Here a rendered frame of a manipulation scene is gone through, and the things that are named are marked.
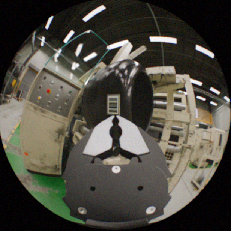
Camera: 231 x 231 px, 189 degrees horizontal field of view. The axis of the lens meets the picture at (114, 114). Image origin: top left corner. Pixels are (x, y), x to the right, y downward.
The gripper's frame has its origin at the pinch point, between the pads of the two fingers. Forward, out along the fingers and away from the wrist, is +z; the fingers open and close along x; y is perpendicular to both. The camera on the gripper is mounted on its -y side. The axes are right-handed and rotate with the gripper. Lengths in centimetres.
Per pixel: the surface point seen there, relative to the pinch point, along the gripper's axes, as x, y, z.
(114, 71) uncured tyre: 0.1, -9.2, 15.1
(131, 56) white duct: 37, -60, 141
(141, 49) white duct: 61, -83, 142
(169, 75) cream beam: 59, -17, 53
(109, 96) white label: -1.7, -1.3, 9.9
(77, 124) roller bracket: -26.9, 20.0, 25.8
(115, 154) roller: -0.4, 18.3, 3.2
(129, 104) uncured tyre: 4.7, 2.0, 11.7
